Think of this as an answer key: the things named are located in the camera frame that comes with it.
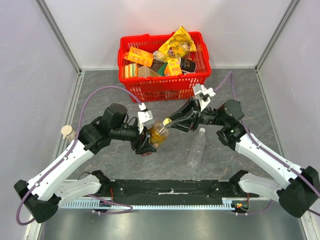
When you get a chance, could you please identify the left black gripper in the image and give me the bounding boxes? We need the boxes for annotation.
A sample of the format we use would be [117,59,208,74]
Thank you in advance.
[111,122,157,155]

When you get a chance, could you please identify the yellow tea bottle red label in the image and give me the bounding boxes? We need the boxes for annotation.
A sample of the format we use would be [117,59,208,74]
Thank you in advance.
[149,118,172,149]

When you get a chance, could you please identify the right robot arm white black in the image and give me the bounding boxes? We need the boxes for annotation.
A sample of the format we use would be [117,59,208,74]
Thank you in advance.
[164,97,320,218]

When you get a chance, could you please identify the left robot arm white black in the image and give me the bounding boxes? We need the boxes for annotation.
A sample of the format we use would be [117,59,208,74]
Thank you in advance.
[14,103,156,223]

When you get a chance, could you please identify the empty clear plastic bottle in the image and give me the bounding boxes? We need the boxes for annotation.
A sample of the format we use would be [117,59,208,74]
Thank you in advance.
[186,127,207,168]

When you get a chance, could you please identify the beige bottle round cap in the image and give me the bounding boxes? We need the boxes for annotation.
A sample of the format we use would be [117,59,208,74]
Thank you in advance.
[60,125,76,143]

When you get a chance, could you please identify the orange box right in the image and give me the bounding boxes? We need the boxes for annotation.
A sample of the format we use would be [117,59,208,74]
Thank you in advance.
[164,58,183,77]

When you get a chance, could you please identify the orange box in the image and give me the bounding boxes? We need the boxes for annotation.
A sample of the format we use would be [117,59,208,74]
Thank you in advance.
[164,58,183,77]
[124,46,154,68]

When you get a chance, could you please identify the green package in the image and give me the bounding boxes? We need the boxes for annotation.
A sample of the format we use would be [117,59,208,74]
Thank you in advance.
[157,62,168,77]

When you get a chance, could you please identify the red plastic shopping basket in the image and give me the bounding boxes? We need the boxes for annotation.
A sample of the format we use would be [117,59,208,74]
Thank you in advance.
[117,31,211,102]

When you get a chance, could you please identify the wooden block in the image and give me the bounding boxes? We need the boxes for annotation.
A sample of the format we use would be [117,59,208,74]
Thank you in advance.
[137,66,161,78]

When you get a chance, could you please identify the clear wrapped snack pack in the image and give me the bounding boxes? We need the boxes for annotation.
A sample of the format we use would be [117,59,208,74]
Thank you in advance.
[153,50,167,62]

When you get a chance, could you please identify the yellow snack bag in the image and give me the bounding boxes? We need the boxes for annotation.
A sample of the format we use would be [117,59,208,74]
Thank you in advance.
[158,26,197,62]

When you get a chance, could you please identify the striped sponge pack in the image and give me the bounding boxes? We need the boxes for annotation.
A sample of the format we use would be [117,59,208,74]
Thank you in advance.
[124,63,138,79]

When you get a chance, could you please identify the orange box left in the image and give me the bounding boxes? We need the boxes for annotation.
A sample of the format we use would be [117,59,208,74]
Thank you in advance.
[124,46,154,68]

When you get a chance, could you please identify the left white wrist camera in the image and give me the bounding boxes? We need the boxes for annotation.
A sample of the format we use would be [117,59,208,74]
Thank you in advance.
[137,103,155,134]

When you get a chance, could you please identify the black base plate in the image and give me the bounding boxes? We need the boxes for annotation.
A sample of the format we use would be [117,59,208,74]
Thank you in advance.
[101,179,247,206]

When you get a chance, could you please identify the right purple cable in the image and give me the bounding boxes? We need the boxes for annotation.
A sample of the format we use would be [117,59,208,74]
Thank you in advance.
[214,70,320,217]

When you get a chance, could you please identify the white cable duct rail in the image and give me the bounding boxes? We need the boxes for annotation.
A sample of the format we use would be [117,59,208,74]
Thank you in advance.
[61,198,235,211]

